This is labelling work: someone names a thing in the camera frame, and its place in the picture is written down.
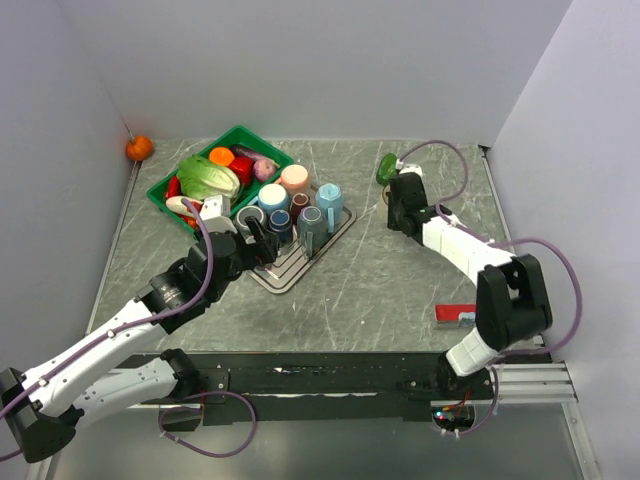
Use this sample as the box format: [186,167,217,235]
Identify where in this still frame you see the light blue faceted mug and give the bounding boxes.
[315,183,344,234]

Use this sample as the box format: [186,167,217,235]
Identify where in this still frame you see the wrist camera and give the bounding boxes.
[395,159,424,178]
[200,194,237,233]

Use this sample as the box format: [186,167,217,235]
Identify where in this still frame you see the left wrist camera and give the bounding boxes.
[200,194,237,233]

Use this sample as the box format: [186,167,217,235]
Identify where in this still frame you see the toy red pepper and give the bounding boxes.
[228,156,254,187]

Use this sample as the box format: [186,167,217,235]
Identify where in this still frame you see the purple cable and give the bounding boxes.
[397,139,585,439]
[0,197,259,461]

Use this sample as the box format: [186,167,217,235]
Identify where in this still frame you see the toy red chili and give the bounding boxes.
[164,176,181,200]

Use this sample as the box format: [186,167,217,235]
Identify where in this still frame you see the grey blue faceted mug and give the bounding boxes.
[296,206,329,259]

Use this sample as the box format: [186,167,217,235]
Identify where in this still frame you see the pink mug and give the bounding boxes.
[278,164,311,197]

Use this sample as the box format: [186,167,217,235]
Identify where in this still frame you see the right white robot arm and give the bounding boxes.
[387,172,553,399]

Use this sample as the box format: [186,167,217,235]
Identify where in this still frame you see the toy pink onion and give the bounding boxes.
[253,159,278,183]

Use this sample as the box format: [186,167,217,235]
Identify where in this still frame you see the toy cabbage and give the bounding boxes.
[176,155,241,200]

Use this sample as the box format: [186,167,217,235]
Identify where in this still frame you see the maroon mug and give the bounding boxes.
[289,192,310,224]

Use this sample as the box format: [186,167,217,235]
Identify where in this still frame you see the dark blue mug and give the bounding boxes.
[269,209,293,245]

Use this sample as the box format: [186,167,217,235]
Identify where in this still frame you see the toy purple eggplant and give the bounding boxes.
[229,144,279,167]

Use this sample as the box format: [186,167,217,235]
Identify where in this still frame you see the steel tray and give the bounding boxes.
[248,205,357,295]

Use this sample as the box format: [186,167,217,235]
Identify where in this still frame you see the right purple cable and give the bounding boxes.
[397,139,585,439]

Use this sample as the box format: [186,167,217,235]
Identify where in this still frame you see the toy orange carrot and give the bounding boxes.
[208,147,235,167]

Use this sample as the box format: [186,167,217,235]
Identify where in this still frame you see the small orange pumpkin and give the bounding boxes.
[125,135,154,162]

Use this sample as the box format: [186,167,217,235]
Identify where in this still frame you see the cream mug black handle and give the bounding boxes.
[377,185,390,218]

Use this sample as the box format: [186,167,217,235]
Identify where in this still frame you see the toy white radish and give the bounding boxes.
[165,195,203,218]

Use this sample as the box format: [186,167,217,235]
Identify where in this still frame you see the green bell pepper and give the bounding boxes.
[375,153,404,187]

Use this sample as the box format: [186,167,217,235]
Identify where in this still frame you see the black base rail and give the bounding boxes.
[137,349,516,429]

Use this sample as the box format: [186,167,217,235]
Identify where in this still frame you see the red box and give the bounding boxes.
[435,304,476,329]

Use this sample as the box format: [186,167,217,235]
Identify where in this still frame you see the green plastic basket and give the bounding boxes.
[147,126,293,235]

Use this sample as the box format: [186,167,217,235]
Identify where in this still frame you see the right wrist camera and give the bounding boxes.
[395,159,424,178]

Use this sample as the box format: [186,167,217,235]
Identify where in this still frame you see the light blue white-bottom mug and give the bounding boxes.
[257,183,289,216]

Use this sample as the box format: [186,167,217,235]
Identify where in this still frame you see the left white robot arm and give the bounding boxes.
[1,218,279,463]

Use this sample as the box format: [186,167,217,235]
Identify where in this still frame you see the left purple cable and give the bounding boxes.
[0,197,259,461]

